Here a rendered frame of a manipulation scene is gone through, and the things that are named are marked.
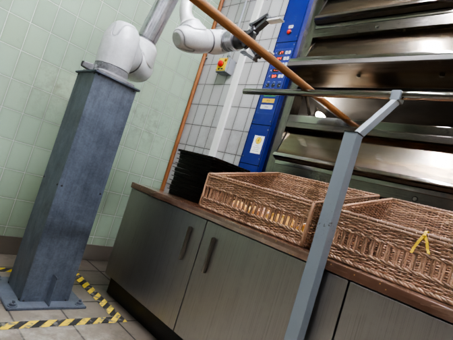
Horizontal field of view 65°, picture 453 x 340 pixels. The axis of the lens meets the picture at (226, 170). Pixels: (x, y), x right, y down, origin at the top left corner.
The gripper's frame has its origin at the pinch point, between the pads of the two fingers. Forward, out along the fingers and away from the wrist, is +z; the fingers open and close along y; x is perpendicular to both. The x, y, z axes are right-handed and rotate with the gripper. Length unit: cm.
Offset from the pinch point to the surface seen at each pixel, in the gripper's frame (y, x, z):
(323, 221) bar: 63, 5, 45
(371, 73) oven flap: -6, -48, 19
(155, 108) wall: 26, -29, -115
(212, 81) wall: -6, -55, -98
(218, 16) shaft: 12.9, 34.5, 7.8
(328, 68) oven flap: -7.1, -43.5, -1.1
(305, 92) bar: 15.6, -17.4, 8.7
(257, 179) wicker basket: 54, -38, -18
